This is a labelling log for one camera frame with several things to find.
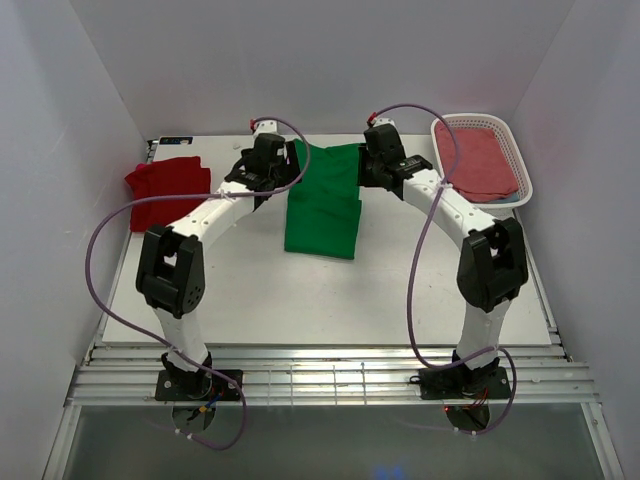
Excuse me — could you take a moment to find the green t shirt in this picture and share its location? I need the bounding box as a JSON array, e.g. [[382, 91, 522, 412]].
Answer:
[[284, 140, 362, 260]]

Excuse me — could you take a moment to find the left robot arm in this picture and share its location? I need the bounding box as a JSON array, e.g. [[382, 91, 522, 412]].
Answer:
[[136, 133, 301, 400]]

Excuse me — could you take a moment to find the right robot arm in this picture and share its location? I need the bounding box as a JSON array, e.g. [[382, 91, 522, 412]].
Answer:
[[359, 123, 529, 399]]

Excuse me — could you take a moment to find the pink t shirt in basket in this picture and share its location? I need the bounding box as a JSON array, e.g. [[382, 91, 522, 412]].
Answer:
[[434, 121, 518, 203]]

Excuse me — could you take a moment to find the folded red t shirt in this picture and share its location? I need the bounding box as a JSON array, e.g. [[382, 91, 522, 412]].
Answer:
[[124, 156, 211, 233]]

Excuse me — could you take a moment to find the blue label sticker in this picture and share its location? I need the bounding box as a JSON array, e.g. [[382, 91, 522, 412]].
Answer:
[[158, 136, 193, 145]]

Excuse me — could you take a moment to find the light blue t shirt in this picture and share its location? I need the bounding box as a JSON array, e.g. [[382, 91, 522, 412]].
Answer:
[[492, 192, 520, 204]]

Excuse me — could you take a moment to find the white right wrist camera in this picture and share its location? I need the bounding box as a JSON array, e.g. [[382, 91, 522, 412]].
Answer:
[[367, 113, 396, 128]]

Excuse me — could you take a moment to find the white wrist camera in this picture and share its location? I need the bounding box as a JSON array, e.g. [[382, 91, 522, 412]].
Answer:
[[249, 119, 279, 138], [367, 113, 396, 128]]

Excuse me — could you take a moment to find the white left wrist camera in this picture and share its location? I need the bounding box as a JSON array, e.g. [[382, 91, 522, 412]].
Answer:
[[249, 119, 279, 138]]

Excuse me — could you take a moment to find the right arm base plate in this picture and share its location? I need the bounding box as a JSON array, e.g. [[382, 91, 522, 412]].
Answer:
[[409, 367, 512, 401]]

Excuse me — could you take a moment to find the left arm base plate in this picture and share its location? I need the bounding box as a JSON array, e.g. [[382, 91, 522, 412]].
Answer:
[[153, 369, 244, 403]]

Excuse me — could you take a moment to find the aluminium rail frame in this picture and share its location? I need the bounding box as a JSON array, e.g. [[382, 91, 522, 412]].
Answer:
[[44, 336, 623, 479]]

